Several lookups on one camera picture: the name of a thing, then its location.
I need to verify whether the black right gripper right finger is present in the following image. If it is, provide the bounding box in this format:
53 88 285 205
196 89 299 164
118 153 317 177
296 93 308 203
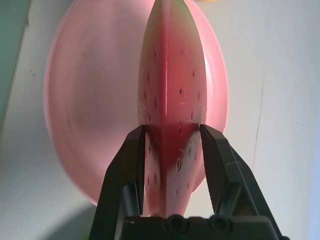
199 124 285 240

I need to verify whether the toy watermelon slice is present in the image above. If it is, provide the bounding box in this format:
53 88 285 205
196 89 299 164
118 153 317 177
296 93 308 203
136 0 208 218

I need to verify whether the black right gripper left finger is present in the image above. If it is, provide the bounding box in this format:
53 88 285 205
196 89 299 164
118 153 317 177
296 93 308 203
89 124 148 240

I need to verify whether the pale green silicone mat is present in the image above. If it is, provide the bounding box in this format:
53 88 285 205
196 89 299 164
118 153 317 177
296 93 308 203
0 0 32 133

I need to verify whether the pink round plate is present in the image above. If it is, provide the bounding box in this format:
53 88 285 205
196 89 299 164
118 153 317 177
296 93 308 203
43 0 230 208

